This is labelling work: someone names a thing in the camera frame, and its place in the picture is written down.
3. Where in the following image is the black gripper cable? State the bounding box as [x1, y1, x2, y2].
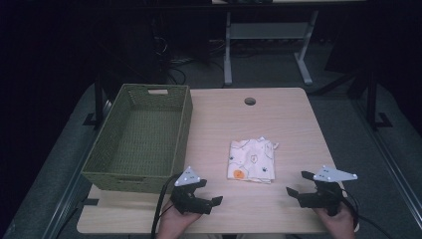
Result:
[340, 188, 396, 239]
[150, 172, 184, 239]

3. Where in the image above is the black metal stand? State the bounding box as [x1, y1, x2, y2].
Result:
[83, 74, 112, 128]
[364, 64, 394, 130]

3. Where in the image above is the folded patterned white cloth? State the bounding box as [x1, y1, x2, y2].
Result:
[226, 135, 280, 185]

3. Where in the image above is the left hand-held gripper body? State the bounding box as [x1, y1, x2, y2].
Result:
[169, 165, 214, 215]

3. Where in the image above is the person's right hand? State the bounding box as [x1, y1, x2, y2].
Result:
[313, 201, 360, 239]

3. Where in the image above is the person's left hand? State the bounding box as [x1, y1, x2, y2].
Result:
[155, 200, 202, 239]

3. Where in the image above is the white metal desk frame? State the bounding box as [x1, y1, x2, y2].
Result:
[222, 9, 320, 87]

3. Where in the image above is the green woven basket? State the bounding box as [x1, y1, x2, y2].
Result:
[81, 83, 194, 195]

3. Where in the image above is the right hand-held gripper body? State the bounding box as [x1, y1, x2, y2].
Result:
[298, 165, 359, 217]

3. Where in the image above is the tangle of floor cables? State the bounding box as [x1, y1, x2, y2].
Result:
[150, 33, 227, 86]

